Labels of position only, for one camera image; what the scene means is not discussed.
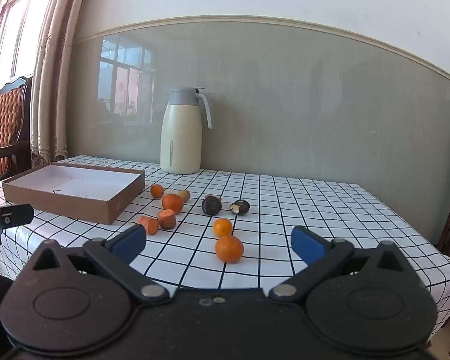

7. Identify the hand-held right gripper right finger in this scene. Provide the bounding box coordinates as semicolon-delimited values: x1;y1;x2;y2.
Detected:
269;226;414;303

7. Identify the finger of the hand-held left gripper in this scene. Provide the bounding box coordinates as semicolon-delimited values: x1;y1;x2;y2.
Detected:
0;204;35;229

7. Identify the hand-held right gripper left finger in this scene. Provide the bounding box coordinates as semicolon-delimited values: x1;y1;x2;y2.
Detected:
32;224;170;306

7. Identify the medium orange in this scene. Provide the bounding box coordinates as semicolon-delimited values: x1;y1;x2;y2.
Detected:
161;193;184;212

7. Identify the brown cardboard box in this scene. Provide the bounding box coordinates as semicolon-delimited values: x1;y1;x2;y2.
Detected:
2;162;146;226

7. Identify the dark broken fruit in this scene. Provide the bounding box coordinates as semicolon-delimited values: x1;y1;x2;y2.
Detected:
229;199;251;216

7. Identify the large orange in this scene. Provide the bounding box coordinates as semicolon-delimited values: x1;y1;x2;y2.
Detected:
215;235;245;264

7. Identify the dark round fruit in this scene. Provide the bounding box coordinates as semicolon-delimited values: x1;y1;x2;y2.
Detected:
201;196;223;217

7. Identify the white checked tablecloth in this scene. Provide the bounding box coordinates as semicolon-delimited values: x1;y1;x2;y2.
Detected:
0;154;450;349

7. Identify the wooden bench with orange cushion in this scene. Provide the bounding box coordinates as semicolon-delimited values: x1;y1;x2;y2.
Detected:
0;76;33;181

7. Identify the cream thermos jug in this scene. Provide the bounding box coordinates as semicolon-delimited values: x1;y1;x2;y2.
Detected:
160;87;213;175

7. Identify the beige curtain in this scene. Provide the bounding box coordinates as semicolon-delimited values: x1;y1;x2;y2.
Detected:
30;0;94;167

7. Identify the window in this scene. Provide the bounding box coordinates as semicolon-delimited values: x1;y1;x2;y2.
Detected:
0;0;66;91

